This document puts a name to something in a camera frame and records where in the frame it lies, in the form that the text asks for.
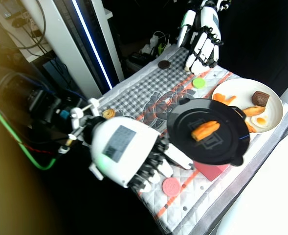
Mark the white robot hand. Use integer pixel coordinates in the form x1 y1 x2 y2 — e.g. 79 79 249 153
88 116 195 193
177 4 224 76

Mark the orange toy fried bread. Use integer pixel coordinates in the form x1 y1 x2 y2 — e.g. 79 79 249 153
191 120 221 142

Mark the black frying pan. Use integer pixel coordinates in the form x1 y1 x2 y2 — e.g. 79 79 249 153
166 97 251 167

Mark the red block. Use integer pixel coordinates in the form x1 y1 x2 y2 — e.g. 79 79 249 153
193 160 231 182

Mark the swirl toy cookie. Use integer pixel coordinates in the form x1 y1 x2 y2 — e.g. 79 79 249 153
102 109 117 120

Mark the white power adapter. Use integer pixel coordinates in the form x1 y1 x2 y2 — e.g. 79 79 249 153
149 35 161 49

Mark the green round disc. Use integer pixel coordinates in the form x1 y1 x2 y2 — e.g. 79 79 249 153
192 77 206 89

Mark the grey quilt with bear print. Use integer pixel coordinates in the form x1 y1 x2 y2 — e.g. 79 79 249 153
98 46 288 235

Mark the dark brown round disc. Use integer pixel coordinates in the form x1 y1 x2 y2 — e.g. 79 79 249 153
157 60 171 70

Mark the pink round disc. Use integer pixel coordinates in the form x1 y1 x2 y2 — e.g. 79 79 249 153
162 177 181 197

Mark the white round plate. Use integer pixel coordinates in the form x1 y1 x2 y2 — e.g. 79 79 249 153
211 78 284 134

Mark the brown toy steak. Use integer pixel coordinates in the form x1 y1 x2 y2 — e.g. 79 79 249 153
251 91 271 107

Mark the golden toy croissant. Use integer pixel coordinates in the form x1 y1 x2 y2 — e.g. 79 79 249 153
241 105 266 117

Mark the toy fried egg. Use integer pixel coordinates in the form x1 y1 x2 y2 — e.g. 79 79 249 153
250 114 269 127

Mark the orange toy shrimp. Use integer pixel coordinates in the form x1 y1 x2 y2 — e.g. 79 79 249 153
245 121 257 134

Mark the white column blue light strip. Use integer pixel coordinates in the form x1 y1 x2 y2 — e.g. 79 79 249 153
21 0 125 98

